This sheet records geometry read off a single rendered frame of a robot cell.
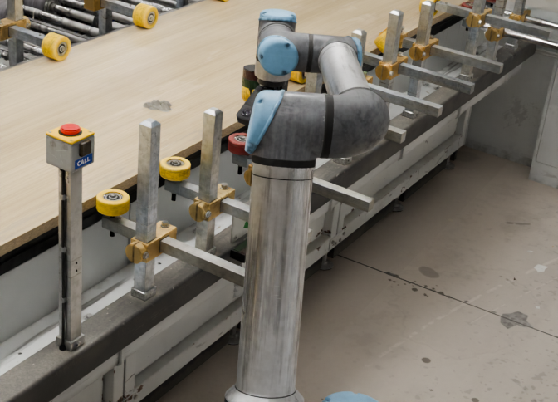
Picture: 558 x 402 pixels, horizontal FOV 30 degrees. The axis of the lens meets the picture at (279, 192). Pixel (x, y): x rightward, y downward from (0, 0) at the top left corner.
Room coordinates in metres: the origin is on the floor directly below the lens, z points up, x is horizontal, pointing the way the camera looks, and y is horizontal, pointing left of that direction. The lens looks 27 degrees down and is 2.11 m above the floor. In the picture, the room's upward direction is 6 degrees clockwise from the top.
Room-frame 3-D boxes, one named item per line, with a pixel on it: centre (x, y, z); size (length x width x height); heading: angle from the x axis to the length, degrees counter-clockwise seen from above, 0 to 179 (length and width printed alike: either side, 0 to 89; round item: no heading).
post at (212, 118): (2.34, 0.18, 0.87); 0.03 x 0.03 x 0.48; 61
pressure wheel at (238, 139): (2.64, 0.12, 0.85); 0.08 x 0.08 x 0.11
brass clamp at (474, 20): (3.88, -0.69, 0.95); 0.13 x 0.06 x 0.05; 151
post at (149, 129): (2.12, 0.30, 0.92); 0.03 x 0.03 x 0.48; 61
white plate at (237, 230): (2.52, 0.05, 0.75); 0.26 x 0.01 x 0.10; 151
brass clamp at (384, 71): (3.23, -0.32, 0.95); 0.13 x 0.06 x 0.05; 151
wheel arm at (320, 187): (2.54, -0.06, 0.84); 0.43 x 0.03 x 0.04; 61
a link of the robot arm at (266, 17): (2.41, 0.05, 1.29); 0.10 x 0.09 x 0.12; 4
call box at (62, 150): (1.89, 0.43, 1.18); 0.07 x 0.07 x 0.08; 61
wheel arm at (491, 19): (3.88, -0.73, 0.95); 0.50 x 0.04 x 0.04; 61
